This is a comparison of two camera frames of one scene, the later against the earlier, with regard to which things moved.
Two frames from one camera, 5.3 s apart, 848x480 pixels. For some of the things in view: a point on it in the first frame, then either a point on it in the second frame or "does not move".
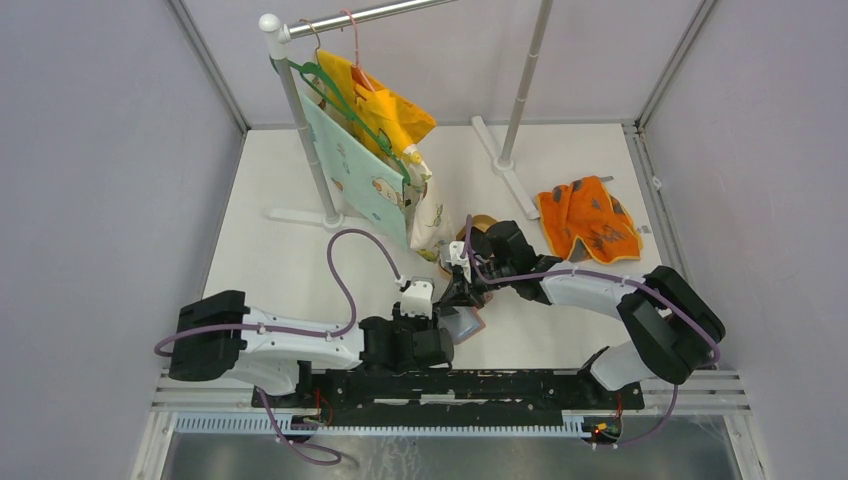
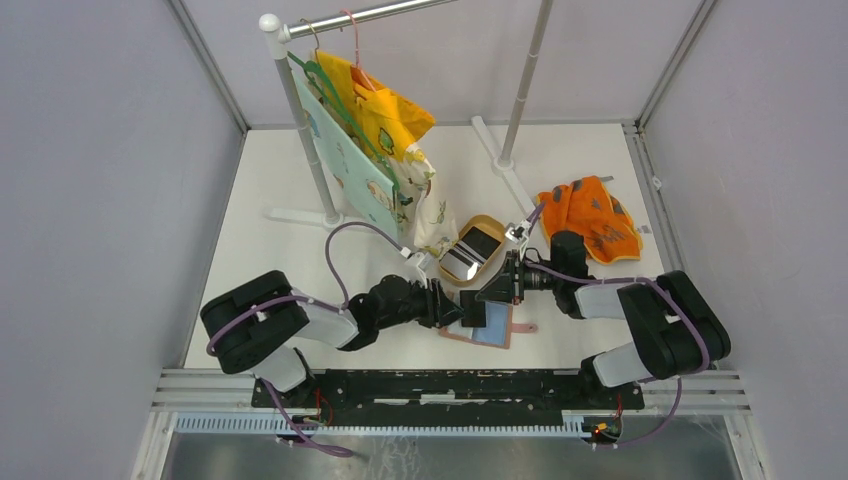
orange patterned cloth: (584, 210) does not move
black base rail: (448, 396) does not move
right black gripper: (461, 295) → (504, 287)
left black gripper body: (416, 324) → (421, 306)
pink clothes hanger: (356, 54) does not move
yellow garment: (397, 118) does not move
